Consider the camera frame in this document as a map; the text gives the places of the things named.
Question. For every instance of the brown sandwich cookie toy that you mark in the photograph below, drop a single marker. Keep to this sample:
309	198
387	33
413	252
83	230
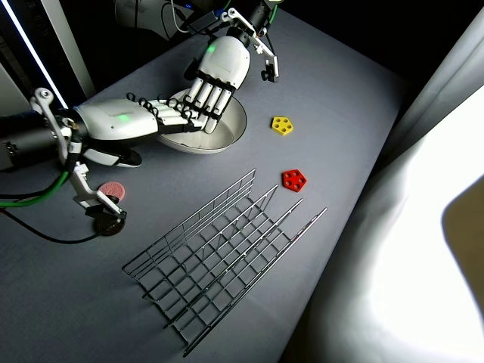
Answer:
109	229

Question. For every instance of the olive brown panel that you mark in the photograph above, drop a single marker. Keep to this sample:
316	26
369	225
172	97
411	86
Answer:
469	234

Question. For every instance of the white frame post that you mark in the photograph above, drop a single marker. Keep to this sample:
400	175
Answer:
68	45

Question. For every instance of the red pentagon block with holes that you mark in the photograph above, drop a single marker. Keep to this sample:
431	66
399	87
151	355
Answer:
294	180

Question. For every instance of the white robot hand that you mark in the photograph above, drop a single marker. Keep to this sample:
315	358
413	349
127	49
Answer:
113	121
227	60

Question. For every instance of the grey table cloth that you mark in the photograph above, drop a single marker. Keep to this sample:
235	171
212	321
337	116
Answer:
340	113

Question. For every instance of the white plate with two leaves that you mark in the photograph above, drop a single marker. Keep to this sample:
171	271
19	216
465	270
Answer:
232	125

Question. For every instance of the grey robot torso shell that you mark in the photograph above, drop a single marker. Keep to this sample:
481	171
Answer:
140	19

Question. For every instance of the white backdrop curtain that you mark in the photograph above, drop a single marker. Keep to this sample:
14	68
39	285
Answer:
416	264

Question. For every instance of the white light strip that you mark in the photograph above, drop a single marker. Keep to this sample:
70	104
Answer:
34	53

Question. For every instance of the pink sandwich cookie toy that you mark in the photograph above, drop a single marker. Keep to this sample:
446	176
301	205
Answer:
113	189

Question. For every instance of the yellow pentagon block with holes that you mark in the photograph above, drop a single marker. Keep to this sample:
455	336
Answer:
282	126

